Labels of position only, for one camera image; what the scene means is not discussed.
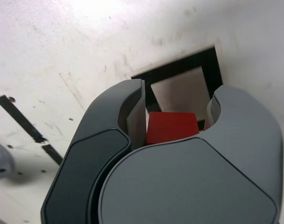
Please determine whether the black tape square outline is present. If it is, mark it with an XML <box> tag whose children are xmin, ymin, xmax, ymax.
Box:
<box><xmin>131</xmin><ymin>45</ymin><xmax>224</xmax><ymax>131</ymax></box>

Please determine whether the black tape strip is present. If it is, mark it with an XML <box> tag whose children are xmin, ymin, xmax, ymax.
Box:
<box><xmin>0</xmin><ymin>94</ymin><xmax>63</xmax><ymax>167</ymax></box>

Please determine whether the red cube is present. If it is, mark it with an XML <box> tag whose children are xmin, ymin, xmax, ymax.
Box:
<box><xmin>145</xmin><ymin>112</ymin><xmax>200</xmax><ymax>147</ymax></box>

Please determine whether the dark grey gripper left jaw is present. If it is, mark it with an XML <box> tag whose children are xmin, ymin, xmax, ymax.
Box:
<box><xmin>40</xmin><ymin>78</ymin><xmax>147</xmax><ymax>224</ymax></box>

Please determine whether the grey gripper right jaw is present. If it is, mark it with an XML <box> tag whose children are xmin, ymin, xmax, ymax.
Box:
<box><xmin>98</xmin><ymin>85</ymin><xmax>284</xmax><ymax>224</ymax></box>

